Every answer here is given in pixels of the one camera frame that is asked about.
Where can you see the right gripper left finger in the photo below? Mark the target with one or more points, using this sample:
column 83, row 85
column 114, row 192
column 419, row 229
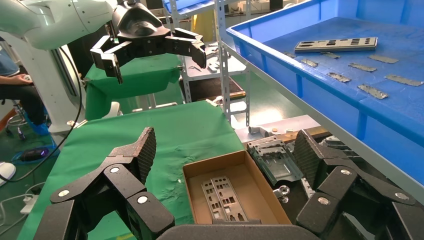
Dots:
column 126, row 185

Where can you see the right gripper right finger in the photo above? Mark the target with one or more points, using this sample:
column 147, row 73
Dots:
column 338, row 185

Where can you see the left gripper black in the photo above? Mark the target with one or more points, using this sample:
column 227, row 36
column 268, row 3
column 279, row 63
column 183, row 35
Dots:
column 139, row 23

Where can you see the silver I/O shield plate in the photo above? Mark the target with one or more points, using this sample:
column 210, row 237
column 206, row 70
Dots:
column 290, row 145
column 205, row 184
column 306, row 188
column 215, row 180

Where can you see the small white handheld device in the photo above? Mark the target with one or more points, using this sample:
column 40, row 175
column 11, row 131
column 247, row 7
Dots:
column 28, row 78

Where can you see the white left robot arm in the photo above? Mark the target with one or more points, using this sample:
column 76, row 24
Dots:
column 66, row 20

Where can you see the grey pipe elbow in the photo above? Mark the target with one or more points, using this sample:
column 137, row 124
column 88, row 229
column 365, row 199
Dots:
column 256, row 130

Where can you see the person's bare forearm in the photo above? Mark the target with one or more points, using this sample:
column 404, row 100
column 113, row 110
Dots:
column 7, row 80

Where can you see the black parts tray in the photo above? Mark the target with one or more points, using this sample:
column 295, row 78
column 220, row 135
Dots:
column 294, row 202

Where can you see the brown cardboard box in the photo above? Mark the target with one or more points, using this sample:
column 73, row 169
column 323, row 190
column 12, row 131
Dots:
column 258, row 198

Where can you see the person's hand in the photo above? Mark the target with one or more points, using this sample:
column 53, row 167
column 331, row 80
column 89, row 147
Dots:
column 19, row 80

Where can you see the small green table cloth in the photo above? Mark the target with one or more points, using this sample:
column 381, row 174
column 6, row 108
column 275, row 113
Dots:
column 145, row 76

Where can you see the dark stacked metal plates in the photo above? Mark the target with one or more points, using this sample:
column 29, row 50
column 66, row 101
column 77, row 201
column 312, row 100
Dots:
column 338, row 145

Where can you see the yellow tape strip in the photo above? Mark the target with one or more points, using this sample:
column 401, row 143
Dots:
column 121, row 236

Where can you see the small blue plastic bin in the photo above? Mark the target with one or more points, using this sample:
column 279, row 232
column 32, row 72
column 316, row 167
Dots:
column 185, row 5

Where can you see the yellow sheet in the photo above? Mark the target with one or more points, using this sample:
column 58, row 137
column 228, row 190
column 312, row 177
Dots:
column 205, row 21

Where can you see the white plastic chair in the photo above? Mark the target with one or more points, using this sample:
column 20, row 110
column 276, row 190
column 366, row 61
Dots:
column 114, row 109

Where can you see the wooden batten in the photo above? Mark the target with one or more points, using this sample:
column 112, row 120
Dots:
column 285, row 136

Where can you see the large blue plastic bin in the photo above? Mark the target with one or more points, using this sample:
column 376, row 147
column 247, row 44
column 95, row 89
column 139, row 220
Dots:
column 381, row 126

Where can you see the dark board wooden edge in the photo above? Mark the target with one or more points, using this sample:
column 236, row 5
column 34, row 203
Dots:
column 212, row 87

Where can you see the white flat panel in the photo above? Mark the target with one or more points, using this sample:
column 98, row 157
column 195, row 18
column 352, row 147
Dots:
column 298, row 122

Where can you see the grey slotted metal shelf rack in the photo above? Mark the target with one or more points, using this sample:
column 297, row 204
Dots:
column 226, row 82

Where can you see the black device purple light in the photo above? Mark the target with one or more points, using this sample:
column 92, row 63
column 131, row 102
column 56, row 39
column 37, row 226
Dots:
column 33, row 154

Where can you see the white power strip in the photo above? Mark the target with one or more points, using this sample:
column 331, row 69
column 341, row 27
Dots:
column 29, row 204

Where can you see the grey foil strip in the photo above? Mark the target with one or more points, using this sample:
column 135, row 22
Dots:
column 383, row 59
column 362, row 67
column 290, row 55
column 309, row 63
column 331, row 55
column 372, row 91
column 404, row 80
column 338, row 77

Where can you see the blue shoe cover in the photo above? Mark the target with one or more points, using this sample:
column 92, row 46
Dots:
column 39, row 128

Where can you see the white round floor base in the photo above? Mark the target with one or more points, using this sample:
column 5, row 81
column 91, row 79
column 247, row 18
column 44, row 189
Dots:
column 6, row 172

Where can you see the metal stool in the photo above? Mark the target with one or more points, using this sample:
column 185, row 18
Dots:
column 15, row 119

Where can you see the seated person blue shirt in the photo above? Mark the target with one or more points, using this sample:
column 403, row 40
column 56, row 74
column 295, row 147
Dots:
column 20, row 99

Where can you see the long silver I/O shield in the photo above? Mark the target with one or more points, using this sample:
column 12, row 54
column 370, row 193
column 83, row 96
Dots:
column 300, row 47

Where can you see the white table frame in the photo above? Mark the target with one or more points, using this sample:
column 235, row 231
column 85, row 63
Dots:
column 150, row 99

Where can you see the silver metal bracket part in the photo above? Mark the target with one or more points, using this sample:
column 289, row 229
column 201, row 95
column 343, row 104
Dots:
column 278, row 165

